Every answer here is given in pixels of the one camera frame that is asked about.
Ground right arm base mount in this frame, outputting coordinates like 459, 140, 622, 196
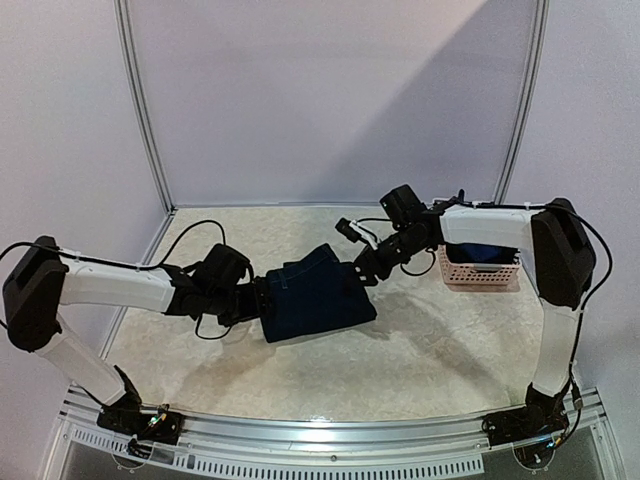
481, 393, 584, 471

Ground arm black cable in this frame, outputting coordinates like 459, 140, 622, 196
0, 220, 251, 341
359, 199, 614, 401

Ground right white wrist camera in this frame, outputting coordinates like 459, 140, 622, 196
335, 218, 379, 250

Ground right aluminium frame post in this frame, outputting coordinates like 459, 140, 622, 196
493, 0, 549, 204

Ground aluminium frame post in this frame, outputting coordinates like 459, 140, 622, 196
493, 0, 549, 204
113, 0, 175, 214

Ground left aluminium frame post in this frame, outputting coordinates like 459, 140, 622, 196
113, 0, 175, 214

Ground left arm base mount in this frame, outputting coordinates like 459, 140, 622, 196
97, 392, 185, 445

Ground aluminium front rail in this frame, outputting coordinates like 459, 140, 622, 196
43, 387, 627, 479

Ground blue garment in basket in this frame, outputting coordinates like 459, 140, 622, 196
445, 243, 517, 265

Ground pink plastic laundry basket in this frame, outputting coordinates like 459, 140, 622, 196
437, 246, 520, 292

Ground dark blue denim jeans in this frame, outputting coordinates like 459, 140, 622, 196
260, 243, 377, 343

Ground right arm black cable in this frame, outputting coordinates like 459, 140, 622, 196
359, 199, 614, 401

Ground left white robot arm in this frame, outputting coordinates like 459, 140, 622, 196
2, 236, 268, 434

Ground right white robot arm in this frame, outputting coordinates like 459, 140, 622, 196
336, 185, 596, 397

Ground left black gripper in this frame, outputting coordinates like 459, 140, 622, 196
206, 282, 276, 327

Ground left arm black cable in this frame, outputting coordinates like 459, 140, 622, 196
0, 220, 251, 341

